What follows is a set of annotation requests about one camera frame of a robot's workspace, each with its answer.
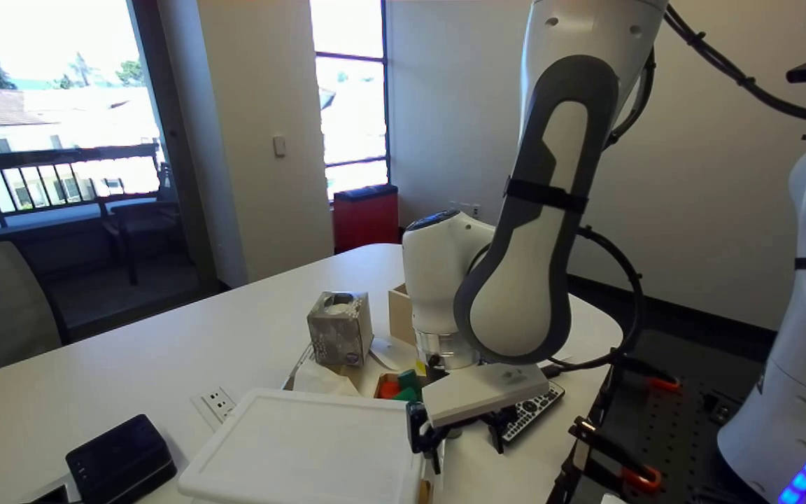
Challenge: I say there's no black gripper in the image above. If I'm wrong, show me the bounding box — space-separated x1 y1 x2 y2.
404 404 515 473

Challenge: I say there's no grey napkin box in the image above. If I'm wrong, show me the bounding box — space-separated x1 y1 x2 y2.
308 291 372 371

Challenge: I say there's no white lunchbox lid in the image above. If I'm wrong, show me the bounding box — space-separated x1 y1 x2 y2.
178 393 418 504

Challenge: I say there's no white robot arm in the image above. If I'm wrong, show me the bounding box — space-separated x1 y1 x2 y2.
402 0 669 460

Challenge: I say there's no wooden shape sorter box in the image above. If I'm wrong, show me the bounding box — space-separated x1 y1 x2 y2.
388 287 416 345

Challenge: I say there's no wooden tray of blocks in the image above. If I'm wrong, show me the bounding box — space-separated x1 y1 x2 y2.
374 371 428 404

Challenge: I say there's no black remote control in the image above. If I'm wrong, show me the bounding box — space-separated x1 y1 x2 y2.
500 386 565 445

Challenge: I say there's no orange black clamp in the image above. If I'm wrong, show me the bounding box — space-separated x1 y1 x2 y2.
568 418 662 495
613 350 683 394

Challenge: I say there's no black mounting board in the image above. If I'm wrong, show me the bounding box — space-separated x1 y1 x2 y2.
547 326 771 504

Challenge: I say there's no red bin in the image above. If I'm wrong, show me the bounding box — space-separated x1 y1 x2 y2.
333 186 397 252

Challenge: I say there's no black phone stand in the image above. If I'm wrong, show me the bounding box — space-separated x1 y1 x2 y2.
64 414 175 504

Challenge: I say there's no white light switch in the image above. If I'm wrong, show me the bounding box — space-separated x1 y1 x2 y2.
272 131 288 159

